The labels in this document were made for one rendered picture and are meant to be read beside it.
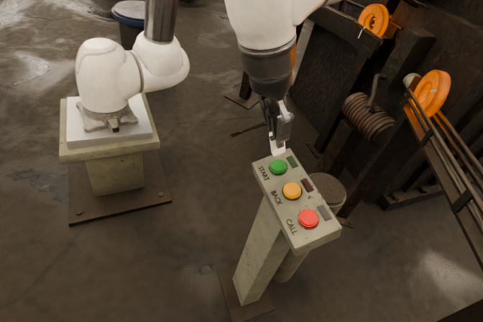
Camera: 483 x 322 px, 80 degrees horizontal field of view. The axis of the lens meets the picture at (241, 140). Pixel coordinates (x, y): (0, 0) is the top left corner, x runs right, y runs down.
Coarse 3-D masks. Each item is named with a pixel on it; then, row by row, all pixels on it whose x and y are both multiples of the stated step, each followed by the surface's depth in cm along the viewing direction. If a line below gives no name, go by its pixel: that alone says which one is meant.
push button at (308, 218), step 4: (300, 212) 62; (304, 212) 61; (308, 212) 61; (312, 212) 61; (300, 216) 61; (304, 216) 61; (308, 216) 60; (312, 216) 60; (316, 216) 60; (300, 220) 60; (304, 220) 60; (308, 220) 60; (312, 220) 60; (316, 220) 60; (304, 224) 60; (308, 224) 59; (312, 224) 59; (308, 228) 60
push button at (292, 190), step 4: (288, 184) 66; (292, 184) 66; (296, 184) 66; (284, 188) 66; (288, 188) 65; (292, 188) 65; (296, 188) 65; (300, 188) 65; (284, 192) 65; (288, 192) 65; (292, 192) 65; (296, 192) 64; (300, 192) 65; (288, 196) 64; (292, 196) 64; (296, 196) 64
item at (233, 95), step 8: (248, 80) 186; (240, 88) 193; (248, 88) 189; (224, 96) 195; (232, 96) 196; (240, 96) 197; (248, 96) 196; (256, 96) 201; (240, 104) 191; (248, 104) 192
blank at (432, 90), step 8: (432, 72) 91; (440, 72) 87; (424, 80) 94; (432, 80) 89; (440, 80) 85; (448, 80) 85; (416, 88) 98; (424, 88) 94; (432, 88) 88; (440, 88) 84; (448, 88) 84; (416, 96) 96; (424, 96) 95; (432, 96) 86; (440, 96) 85; (424, 104) 90; (432, 104) 86; (440, 104) 86; (432, 112) 88
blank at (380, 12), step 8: (368, 8) 128; (376, 8) 124; (384, 8) 122; (360, 16) 132; (368, 16) 128; (376, 16) 124; (384, 16) 121; (368, 24) 131; (376, 24) 124; (384, 24) 122; (376, 32) 125; (384, 32) 125
